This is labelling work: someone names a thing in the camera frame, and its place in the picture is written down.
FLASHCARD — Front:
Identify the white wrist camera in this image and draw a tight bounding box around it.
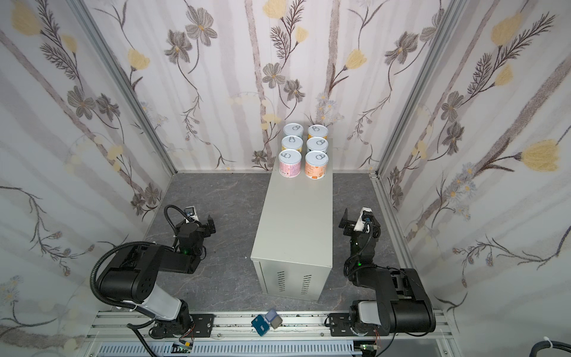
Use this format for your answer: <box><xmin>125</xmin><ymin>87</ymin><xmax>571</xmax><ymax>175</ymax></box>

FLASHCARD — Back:
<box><xmin>184</xmin><ymin>206</ymin><xmax>199</xmax><ymax>223</ymax></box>
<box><xmin>353</xmin><ymin>208</ymin><xmax>375</xmax><ymax>234</ymax></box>

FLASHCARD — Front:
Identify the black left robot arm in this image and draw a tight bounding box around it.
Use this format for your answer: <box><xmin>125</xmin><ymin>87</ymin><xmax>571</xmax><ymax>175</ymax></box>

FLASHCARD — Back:
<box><xmin>89</xmin><ymin>217</ymin><xmax>216</xmax><ymax>321</ymax></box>

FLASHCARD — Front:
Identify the black corrugated left cable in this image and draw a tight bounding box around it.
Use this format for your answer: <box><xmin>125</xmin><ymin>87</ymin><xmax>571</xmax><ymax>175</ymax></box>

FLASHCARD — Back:
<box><xmin>89</xmin><ymin>204</ymin><xmax>190</xmax><ymax>313</ymax></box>

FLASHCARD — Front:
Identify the light blue labelled can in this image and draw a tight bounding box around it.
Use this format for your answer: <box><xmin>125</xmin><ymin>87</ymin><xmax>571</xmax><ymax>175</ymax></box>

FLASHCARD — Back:
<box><xmin>283</xmin><ymin>123</ymin><xmax>304</xmax><ymax>138</ymax></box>

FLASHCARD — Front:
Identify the small blue grey device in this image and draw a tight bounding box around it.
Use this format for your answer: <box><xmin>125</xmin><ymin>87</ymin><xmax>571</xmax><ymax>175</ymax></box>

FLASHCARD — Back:
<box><xmin>251</xmin><ymin>309</ymin><xmax>283</xmax><ymax>336</ymax></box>

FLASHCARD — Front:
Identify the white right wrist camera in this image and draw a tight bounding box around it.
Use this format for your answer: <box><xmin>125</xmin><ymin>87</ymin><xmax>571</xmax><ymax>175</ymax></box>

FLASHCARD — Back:
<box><xmin>353</xmin><ymin>208</ymin><xmax>375</xmax><ymax>234</ymax></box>

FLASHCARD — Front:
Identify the brown labelled can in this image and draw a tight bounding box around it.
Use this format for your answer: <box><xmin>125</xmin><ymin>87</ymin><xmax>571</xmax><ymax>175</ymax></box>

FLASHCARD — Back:
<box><xmin>305</xmin><ymin>150</ymin><xmax>329</xmax><ymax>180</ymax></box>

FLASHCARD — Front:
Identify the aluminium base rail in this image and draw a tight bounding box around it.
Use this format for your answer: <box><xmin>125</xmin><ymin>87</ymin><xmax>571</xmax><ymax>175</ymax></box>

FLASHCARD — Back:
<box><xmin>78</xmin><ymin>311</ymin><xmax>461</xmax><ymax>356</ymax></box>

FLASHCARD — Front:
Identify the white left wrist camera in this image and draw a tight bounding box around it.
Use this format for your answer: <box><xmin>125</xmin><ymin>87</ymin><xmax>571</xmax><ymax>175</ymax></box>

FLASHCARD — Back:
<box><xmin>184</xmin><ymin>206</ymin><xmax>199</xmax><ymax>223</ymax></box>

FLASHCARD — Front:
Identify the grey metal cabinet counter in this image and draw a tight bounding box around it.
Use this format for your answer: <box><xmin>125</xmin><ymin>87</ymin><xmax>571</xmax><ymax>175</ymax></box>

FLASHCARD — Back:
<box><xmin>251</xmin><ymin>162</ymin><xmax>333</xmax><ymax>300</ymax></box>

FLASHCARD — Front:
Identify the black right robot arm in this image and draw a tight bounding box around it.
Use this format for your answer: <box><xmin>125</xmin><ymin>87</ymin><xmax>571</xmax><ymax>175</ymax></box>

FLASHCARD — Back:
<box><xmin>339</xmin><ymin>208</ymin><xmax>437</xmax><ymax>337</ymax></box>

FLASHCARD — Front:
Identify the yellow can with silver lid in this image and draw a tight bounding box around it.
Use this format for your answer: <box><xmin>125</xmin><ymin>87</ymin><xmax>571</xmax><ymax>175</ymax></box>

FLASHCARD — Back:
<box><xmin>281</xmin><ymin>135</ymin><xmax>303</xmax><ymax>153</ymax></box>

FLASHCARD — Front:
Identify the pink labelled can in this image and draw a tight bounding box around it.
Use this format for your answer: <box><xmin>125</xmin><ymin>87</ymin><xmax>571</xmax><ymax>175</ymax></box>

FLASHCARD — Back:
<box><xmin>278</xmin><ymin>149</ymin><xmax>302</xmax><ymax>179</ymax></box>

